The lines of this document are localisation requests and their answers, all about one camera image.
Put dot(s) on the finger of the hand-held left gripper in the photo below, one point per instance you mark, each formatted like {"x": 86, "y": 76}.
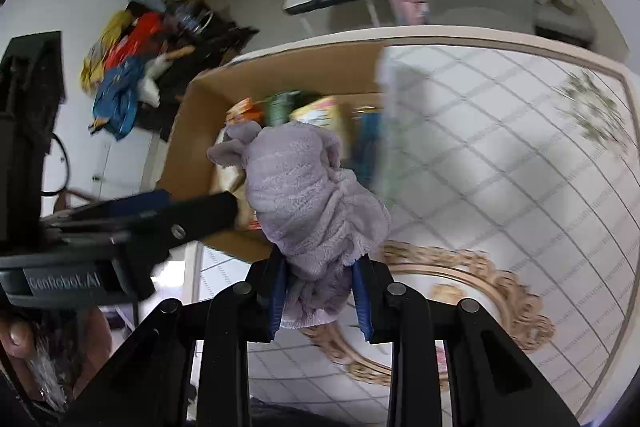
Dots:
{"x": 200, "y": 217}
{"x": 135, "y": 204}

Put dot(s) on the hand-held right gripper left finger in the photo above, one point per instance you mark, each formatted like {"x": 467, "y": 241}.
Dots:
{"x": 277, "y": 297}

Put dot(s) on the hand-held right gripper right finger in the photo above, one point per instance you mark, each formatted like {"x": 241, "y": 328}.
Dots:
{"x": 361, "y": 302}

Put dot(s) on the purple towel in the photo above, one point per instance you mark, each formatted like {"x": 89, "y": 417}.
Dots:
{"x": 300, "y": 207}

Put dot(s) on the cardboard box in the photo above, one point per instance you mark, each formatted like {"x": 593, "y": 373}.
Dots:
{"x": 210, "y": 117}

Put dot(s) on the red snack packet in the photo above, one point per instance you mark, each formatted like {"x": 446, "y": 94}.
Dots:
{"x": 245, "y": 109}

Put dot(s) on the green packet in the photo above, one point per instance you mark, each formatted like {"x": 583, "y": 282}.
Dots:
{"x": 285, "y": 109}

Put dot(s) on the blue packet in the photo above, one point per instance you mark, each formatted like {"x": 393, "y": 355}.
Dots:
{"x": 367, "y": 147}

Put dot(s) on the yellow tissue pack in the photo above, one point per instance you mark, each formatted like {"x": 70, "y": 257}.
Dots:
{"x": 325, "y": 112}

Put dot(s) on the person's left hand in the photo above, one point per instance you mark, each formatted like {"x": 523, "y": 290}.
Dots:
{"x": 20, "y": 337}

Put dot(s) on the pile of colourful clothes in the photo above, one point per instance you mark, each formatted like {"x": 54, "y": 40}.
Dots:
{"x": 125, "y": 72}

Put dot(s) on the person's dark fleece clothing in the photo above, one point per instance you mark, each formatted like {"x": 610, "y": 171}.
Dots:
{"x": 310, "y": 414}

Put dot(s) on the floral printed tablecloth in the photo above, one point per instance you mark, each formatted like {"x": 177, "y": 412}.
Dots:
{"x": 500, "y": 207}

